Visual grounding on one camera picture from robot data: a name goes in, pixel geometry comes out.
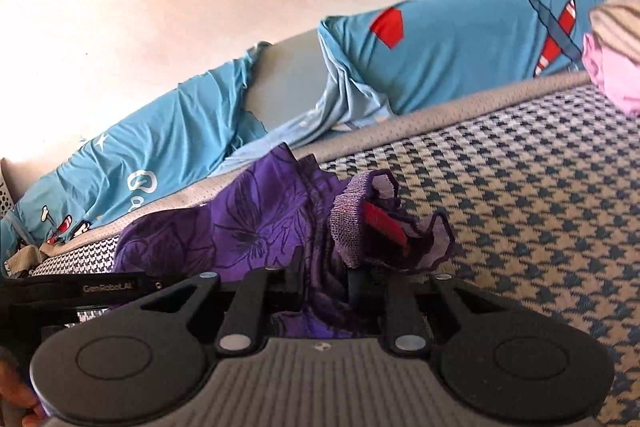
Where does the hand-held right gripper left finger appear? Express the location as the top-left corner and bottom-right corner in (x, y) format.
(137, 252), (307, 355)

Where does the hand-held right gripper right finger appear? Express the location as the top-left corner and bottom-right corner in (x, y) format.
(347, 269), (506, 355)

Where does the purple floral garment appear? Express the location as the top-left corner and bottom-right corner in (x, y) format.
(112, 142), (456, 343)

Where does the person's left hand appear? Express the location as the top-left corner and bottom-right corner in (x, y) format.
(0, 348), (46, 420)

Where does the houndstooth bed mat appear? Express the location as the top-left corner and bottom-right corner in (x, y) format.
(27, 72), (640, 427)

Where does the blue cartoon printed cover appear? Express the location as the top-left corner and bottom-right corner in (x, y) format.
(0, 0), (608, 258)

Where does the pink cloth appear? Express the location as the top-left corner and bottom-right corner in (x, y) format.
(582, 32), (640, 118)

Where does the cream towel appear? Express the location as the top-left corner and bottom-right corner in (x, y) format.
(589, 0), (640, 52)

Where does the grey padded bed rail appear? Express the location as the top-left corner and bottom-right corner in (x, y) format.
(245, 29), (331, 135)

